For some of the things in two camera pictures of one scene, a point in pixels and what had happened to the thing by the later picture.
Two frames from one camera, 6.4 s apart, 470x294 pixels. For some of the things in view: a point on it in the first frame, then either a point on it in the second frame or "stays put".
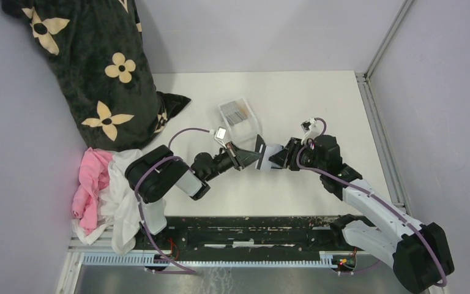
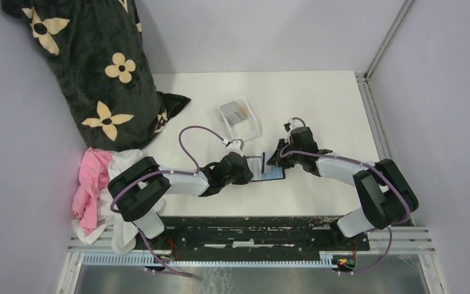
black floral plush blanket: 98,50 stays put
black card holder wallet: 267,151 → 256,165
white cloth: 119,217 stays put
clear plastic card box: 241,120 stays put
